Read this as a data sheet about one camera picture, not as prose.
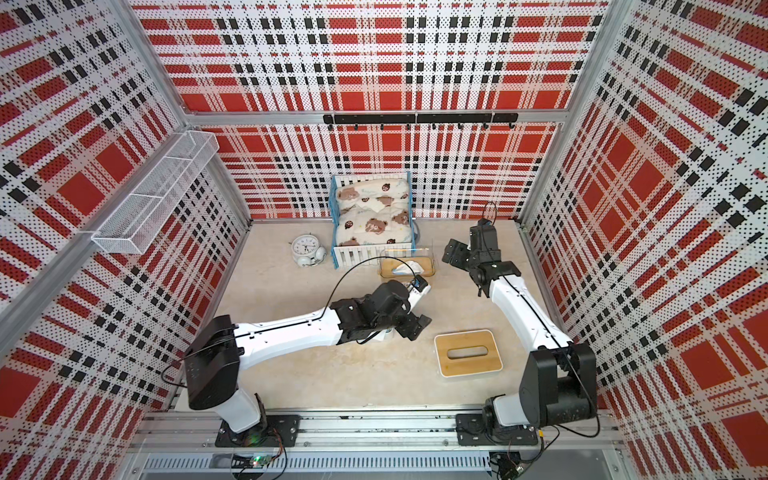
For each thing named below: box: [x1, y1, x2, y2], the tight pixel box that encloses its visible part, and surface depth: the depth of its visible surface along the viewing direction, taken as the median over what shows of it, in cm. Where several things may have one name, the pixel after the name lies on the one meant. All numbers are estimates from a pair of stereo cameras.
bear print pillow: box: [336, 178, 409, 212], surface depth 112 cm
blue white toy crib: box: [329, 171, 416, 269], surface depth 110 cm
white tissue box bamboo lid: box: [434, 329, 503, 378], surface depth 84 cm
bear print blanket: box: [336, 205, 412, 246], surface depth 110 cm
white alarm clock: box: [288, 232, 327, 267], surface depth 109 cm
